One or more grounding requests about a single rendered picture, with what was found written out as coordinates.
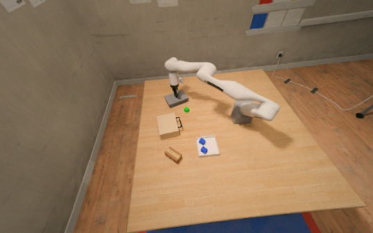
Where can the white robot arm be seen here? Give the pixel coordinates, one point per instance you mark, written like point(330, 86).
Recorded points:
point(235, 90)

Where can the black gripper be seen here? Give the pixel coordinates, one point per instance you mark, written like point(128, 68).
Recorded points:
point(175, 90)

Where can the grey square panel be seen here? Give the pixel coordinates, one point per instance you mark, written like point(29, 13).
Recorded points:
point(172, 100)

